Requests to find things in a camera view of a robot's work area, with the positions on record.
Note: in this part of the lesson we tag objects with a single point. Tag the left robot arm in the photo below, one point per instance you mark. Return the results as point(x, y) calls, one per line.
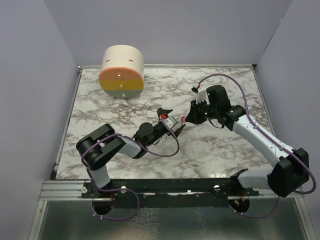
point(100, 146)

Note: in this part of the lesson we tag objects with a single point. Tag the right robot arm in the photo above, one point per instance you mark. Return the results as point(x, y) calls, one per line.
point(289, 166)

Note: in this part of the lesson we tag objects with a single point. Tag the round three-drawer storage box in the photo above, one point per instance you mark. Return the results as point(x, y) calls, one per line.
point(122, 72)

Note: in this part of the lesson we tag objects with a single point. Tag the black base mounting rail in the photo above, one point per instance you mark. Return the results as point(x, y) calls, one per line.
point(167, 193)

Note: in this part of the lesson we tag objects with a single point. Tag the pink strap keyring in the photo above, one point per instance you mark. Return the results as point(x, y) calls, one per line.
point(183, 119)

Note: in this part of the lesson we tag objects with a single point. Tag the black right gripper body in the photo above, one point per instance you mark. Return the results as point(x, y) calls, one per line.
point(202, 111)

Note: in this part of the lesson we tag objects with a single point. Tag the aluminium table frame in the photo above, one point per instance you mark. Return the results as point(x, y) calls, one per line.
point(205, 152)

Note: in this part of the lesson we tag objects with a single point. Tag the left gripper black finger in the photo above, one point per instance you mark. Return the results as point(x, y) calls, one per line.
point(163, 113)
point(179, 130)

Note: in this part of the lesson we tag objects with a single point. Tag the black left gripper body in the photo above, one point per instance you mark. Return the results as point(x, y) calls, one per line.
point(159, 132)

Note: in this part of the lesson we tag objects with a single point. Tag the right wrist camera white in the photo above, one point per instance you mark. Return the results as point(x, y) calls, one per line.
point(200, 95)

